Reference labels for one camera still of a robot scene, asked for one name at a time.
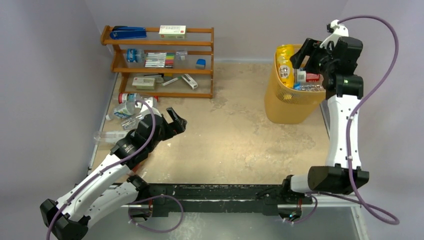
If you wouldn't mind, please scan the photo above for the yellow plastic bottle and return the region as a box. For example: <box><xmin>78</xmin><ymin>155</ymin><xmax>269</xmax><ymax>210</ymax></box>
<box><xmin>275</xmin><ymin>44</ymin><xmax>295</xmax><ymax>89</ymax></box>

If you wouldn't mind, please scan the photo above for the clear bottle red label red cap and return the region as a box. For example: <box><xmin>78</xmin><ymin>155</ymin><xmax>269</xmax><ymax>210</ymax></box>
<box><xmin>295</xmin><ymin>68</ymin><xmax>321</xmax><ymax>83</ymax></box>

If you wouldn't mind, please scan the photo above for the clear bottle white cap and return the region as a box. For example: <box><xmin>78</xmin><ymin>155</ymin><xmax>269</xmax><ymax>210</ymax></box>
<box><xmin>120</xmin><ymin>113</ymin><xmax>144</xmax><ymax>131</ymax></box>

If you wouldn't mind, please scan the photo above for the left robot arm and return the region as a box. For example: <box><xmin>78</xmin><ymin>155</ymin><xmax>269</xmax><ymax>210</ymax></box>
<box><xmin>40</xmin><ymin>107</ymin><xmax>187</xmax><ymax>240</ymax></box>

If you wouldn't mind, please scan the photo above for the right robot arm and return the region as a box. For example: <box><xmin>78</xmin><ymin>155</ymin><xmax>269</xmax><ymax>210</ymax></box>
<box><xmin>280</xmin><ymin>36</ymin><xmax>370</xmax><ymax>204</ymax></box>

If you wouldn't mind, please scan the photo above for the yellow mesh waste bin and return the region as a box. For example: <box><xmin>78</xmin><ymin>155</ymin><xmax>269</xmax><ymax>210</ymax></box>
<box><xmin>264</xmin><ymin>54</ymin><xmax>325</xmax><ymax>124</ymax></box>

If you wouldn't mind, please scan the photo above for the white marker pen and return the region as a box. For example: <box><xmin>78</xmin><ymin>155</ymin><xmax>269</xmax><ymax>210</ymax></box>
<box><xmin>161</xmin><ymin>76</ymin><xmax>181</xmax><ymax>87</ymax></box>

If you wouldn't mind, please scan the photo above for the clear bottle blue white label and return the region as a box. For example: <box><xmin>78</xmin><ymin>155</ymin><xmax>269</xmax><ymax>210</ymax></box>
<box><xmin>105</xmin><ymin>101</ymin><xmax>136</xmax><ymax>121</ymax></box>

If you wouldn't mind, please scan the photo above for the white stapler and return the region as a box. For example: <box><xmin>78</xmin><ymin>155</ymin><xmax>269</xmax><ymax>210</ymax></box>
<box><xmin>181</xmin><ymin>73</ymin><xmax>198</xmax><ymax>90</ymax></box>

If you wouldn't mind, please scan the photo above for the clear bottle red label by shelf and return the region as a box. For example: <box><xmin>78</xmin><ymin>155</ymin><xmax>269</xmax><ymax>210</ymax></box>
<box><xmin>113</xmin><ymin>92</ymin><xmax>158</xmax><ymax>104</ymax></box>

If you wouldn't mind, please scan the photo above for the blue white eraser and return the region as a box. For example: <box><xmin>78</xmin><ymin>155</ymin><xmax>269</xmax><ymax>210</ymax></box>
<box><xmin>195</xmin><ymin>58</ymin><xmax>206</xmax><ymax>70</ymax></box>

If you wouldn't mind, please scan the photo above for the wooden shelf rack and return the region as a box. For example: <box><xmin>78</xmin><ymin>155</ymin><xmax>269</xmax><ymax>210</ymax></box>
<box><xmin>100</xmin><ymin>25</ymin><xmax>215</xmax><ymax>99</ymax></box>

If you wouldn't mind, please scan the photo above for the set of colored markers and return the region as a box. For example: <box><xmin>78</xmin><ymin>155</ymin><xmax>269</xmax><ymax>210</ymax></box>
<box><xmin>144</xmin><ymin>52</ymin><xmax>175</xmax><ymax>69</ymax></box>

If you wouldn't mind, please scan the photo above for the small clear container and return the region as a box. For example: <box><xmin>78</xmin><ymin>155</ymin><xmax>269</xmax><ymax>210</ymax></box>
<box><xmin>175</xmin><ymin>50</ymin><xmax>189</xmax><ymax>62</ymax></box>

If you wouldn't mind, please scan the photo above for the blue stapler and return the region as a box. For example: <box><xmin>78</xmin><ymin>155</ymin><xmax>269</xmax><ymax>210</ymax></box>
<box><xmin>109</xmin><ymin>26</ymin><xmax>147</xmax><ymax>40</ymax></box>

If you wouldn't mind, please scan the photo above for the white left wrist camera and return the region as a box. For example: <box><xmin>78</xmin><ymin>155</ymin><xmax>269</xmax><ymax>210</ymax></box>
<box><xmin>140</xmin><ymin>97</ymin><xmax>162</xmax><ymax>117</ymax></box>

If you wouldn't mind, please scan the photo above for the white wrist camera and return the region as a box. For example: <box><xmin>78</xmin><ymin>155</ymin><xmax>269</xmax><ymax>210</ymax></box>
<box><xmin>140</xmin><ymin>97</ymin><xmax>162</xmax><ymax>117</ymax></box>
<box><xmin>319</xmin><ymin>19</ymin><xmax>349</xmax><ymax>49</ymax></box>

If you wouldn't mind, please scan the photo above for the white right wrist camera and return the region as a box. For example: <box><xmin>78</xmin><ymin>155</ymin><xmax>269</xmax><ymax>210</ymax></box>
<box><xmin>319</xmin><ymin>19</ymin><xmax>349</xmax><ymax>49</ymax></box>

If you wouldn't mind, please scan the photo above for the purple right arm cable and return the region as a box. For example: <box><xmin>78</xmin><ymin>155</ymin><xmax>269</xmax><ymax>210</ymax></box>
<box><xmin>306</xmin><ymin>14</ymin><xmax>401</xmax><ymax>226</ymax></box>

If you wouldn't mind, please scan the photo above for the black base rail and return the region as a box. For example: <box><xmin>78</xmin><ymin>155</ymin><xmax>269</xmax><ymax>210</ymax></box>
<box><xmin>130</xmin><ymin>182</ymin><xmax>313</xmax><ymax>217</ymax></box>

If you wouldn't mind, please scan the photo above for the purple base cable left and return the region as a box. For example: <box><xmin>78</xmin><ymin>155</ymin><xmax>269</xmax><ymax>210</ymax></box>
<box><xmin>127</xmin><ymin>194</ymin><xmax>184</xmax><ymax>234</ymax></box>

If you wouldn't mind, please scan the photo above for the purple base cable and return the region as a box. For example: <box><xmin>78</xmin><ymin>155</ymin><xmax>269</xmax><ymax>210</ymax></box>
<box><xmin>282</xmin><ymin>195</ymin><xmax>319</xmax><ymax>226</ymax></box>
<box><xmin>127</xmin><ymin>194</ymin><xmax>184</xmax><ymax>234</ymax></box>

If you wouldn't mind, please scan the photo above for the aluminium table frame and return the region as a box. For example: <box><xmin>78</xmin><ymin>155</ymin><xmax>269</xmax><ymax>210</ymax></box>
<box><xmin>58</xmin><ymin>162</ymin><xmax>370</xmax><ymax>240</ymax></box>

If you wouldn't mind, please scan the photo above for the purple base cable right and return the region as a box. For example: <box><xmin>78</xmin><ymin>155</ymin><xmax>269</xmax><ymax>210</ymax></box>
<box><xmin>282</xmin><ymin>195</ymin><xmax>319</xmax><ymax>226</ymax></box>

